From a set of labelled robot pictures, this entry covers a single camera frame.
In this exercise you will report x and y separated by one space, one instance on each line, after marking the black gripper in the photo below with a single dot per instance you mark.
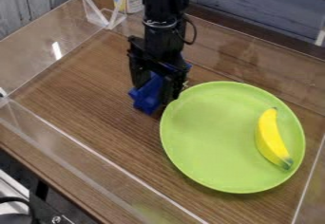
159 46

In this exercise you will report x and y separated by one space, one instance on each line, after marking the blue plastic block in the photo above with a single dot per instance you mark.
147 97

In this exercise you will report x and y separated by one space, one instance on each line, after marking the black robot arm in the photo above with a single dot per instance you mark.
164 10

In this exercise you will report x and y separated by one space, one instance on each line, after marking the green round plate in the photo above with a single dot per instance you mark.
207 135

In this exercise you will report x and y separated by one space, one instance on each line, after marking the yellow toy banana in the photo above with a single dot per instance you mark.
269 140

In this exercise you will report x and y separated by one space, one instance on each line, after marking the clear acrylic enclosure wall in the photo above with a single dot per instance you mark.
69 127

